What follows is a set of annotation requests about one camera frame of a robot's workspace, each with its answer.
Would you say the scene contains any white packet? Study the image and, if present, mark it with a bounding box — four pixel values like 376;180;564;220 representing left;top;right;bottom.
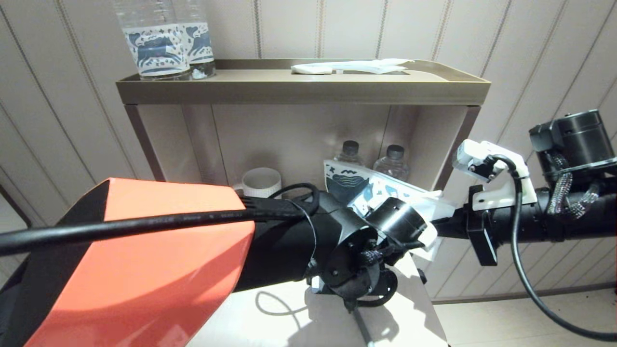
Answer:
332;59;416;75

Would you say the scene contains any beige wooden shelf unit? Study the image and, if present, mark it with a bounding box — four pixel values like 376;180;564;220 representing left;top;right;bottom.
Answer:
116;58;492;347

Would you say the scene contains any white ribbed mug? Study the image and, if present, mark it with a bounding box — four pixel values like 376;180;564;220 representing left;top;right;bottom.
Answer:
233;167;282;198

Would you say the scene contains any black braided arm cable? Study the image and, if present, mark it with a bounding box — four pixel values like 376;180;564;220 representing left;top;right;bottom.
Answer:
345;248;399;311

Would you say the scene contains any white pouch blue horse print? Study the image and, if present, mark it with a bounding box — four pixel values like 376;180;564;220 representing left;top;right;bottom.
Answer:
324;160;456;262

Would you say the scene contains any grey toothbrush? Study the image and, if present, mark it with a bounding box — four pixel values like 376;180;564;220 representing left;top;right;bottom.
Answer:
353;308;376;347

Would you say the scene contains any large horse-label water bottle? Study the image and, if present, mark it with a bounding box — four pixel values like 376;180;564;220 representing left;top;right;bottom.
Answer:
174;0;218;79
113;0;194;80

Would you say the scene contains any black smooth camera cable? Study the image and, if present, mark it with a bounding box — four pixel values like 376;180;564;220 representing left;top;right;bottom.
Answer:
0;183;321;257
489;154;617;343

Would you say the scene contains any white folded sachet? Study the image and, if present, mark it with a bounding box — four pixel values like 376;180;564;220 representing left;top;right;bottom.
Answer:
291;65;334;75

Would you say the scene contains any silver-flecked braided arm cable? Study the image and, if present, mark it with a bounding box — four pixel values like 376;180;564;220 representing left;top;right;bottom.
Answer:
547;153;601;218

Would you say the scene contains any small capped water bottle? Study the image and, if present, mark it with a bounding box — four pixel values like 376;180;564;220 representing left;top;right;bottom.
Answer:
334;140;365;167
374;145;410;183

